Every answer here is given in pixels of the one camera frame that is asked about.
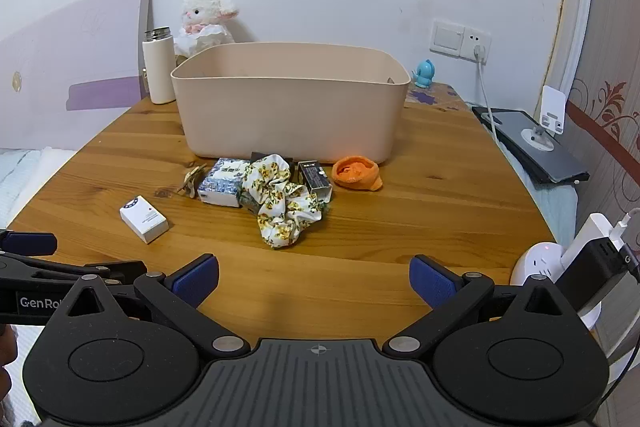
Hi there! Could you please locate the white wall socket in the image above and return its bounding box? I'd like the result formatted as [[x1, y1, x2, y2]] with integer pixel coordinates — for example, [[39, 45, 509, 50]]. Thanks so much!
[[459, 25, 493, 62]]

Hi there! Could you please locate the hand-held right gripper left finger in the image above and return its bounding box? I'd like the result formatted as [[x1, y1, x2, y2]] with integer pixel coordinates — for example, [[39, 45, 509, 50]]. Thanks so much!
[[47, 254, 251, 360]]

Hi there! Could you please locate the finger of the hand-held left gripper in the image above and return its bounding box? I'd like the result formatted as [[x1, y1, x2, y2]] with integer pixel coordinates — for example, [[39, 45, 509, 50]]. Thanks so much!
[[0, 231, 58, 257], [0, 255, 148, 289]]

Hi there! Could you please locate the white charger block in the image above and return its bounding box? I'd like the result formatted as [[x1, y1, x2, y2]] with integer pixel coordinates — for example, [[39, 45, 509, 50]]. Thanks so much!
[[559, 212, 619, 279]]

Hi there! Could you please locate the white plush lamb toy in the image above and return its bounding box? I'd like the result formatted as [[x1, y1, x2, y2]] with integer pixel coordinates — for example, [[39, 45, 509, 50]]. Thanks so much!
[[174, 0, 240, 58]]

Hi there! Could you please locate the round white power strip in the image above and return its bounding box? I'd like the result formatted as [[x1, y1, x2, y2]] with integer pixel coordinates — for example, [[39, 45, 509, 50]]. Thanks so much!
[[509, 241, 604, 334]]

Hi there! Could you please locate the white phone stand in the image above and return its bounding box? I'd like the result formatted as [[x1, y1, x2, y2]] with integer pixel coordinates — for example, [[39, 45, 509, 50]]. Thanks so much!
[[520, 84, 569, 153]]

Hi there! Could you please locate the light blue mattress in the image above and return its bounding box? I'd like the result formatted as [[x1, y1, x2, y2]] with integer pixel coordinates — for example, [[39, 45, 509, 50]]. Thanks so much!
[[500, 142, 581, 249]]

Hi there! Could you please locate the white plug with cable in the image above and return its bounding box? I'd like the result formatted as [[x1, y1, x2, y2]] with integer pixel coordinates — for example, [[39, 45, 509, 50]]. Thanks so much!
[[472, 45, 503, 140]]

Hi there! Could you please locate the blue white tissue pack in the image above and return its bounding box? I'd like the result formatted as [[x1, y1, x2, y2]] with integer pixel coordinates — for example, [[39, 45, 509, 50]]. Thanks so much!
[[196, 157, 251, 208]]

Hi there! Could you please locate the floral fabric scrunchie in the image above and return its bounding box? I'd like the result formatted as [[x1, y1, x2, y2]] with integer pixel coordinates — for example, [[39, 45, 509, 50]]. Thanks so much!
[[239, 153, 327, 250]]

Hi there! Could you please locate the blue toy figure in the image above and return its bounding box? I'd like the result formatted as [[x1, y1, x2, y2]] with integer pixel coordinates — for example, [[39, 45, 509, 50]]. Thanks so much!
[[412, 59, 437, 89]]

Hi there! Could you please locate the black power adapter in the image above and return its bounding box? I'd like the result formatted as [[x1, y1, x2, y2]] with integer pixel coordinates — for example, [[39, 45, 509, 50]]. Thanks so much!
[[557, 236, 640, 314]]

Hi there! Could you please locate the brown hair clip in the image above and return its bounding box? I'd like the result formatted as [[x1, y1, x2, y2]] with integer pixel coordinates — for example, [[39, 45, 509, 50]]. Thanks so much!
[[176, 163, 209, 199]]

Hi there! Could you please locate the white wall switch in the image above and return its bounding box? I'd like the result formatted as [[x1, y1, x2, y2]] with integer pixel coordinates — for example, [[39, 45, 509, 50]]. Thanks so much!
[[430, 19, 466, 56]]

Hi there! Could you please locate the small black box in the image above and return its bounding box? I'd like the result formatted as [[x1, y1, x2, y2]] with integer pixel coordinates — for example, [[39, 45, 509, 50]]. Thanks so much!
[[297, 160, 334, 198]]

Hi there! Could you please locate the white thermos bottle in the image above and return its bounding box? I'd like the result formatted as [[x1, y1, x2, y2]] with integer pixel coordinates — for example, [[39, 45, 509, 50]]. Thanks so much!
[[142, 26, 177, 105]]

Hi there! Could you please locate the small white box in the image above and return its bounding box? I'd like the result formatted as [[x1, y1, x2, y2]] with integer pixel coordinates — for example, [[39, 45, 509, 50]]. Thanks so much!
[[119, 195, 170, 245]]

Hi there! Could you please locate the person's left hand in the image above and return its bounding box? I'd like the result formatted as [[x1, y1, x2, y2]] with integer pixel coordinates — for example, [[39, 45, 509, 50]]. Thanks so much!
[[0, 326, 19, 413]]

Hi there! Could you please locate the beige plastic storage bin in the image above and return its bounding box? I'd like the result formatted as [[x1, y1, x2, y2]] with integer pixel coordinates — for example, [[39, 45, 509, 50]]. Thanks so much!
[[170, 42, 412, 166]]

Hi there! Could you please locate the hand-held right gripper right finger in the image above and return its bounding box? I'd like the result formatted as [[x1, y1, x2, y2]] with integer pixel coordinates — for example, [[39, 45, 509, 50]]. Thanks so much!
[[382, 254, 583, 360]]

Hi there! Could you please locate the light blue bedding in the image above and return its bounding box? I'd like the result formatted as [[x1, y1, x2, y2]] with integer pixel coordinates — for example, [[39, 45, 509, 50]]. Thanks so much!
[[0, 147, 77, 229]]

